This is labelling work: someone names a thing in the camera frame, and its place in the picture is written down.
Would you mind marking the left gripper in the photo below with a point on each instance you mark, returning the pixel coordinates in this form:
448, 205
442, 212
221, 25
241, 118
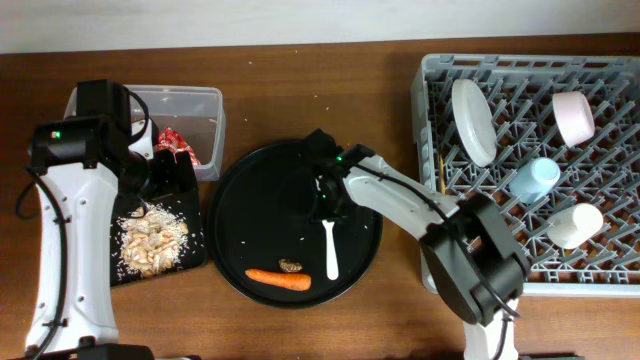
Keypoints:
172, 186

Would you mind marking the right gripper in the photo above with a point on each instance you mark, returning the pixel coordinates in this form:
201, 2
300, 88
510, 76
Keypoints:
319, 211

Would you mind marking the red snack wrapper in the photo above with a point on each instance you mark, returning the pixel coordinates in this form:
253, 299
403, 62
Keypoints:
169, 139

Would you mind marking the white plastic fork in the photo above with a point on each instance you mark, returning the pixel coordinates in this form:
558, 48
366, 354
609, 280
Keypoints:
332, 268

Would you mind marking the pile of rice and shells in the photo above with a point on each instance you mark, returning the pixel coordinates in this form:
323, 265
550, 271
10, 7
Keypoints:
152, 240

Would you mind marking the round black tray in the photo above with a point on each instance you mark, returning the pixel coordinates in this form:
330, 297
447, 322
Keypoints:
257, 218

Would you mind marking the brown food scrap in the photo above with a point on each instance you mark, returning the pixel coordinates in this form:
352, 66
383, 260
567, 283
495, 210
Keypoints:
289, 266

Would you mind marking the orange carrot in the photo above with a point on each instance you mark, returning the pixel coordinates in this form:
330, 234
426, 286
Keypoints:
291, 281

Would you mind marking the wooden chopstick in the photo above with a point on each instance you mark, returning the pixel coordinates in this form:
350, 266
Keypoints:
442, 174

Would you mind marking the grey plate with food scraps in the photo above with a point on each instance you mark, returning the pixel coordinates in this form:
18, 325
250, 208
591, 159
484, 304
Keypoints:
473, 120

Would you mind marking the blue plastic cup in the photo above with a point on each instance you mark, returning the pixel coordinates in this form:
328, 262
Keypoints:
535, 180

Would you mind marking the cream paper cup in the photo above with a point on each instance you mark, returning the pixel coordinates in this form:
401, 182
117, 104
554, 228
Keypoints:
573, 226

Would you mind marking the pink bowl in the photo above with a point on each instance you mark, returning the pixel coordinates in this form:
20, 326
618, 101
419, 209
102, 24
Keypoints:
573, 117

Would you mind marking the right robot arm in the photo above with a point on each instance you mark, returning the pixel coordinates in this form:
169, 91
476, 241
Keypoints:
476, 264

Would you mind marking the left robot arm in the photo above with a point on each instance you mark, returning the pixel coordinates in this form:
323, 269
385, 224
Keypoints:
115, 208

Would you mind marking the grey dishwasher rack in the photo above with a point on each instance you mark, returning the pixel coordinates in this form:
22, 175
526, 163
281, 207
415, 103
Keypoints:
602, 171

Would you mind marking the black rectangular tray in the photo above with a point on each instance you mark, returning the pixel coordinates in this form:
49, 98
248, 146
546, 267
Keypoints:
195, 250

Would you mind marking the clear plastic bin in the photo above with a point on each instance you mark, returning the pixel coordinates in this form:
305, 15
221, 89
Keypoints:
195, 113

